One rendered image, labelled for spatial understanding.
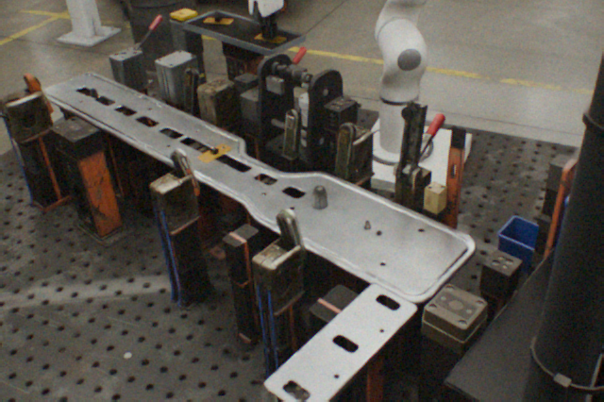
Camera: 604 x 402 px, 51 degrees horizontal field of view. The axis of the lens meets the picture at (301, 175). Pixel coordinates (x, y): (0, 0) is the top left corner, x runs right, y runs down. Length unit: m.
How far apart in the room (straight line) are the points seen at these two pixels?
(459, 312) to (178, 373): 0.67
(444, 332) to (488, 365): 0.09
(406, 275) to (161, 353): 0.61
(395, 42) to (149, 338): 0.98
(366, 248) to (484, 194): 0.76
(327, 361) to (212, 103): 0.87
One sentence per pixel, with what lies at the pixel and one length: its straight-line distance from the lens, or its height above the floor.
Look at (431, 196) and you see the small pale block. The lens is 1.30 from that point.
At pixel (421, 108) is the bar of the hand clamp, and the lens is 1.27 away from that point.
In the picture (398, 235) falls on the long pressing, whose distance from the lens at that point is 1.27.
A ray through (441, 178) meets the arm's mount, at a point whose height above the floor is 0.74.
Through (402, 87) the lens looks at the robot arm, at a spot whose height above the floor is 1.00.
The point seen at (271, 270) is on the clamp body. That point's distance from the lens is 1.14.
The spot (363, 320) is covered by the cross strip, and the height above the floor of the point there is 1.00.
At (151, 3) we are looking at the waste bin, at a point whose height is 0.55.
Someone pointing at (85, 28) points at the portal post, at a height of 0.10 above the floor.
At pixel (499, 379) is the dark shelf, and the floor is 1.03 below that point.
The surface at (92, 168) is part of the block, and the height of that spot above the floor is 0.93.
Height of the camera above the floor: 1.81
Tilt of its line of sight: 34 degrees down
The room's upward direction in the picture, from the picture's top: 3 degrees counter-clockwise
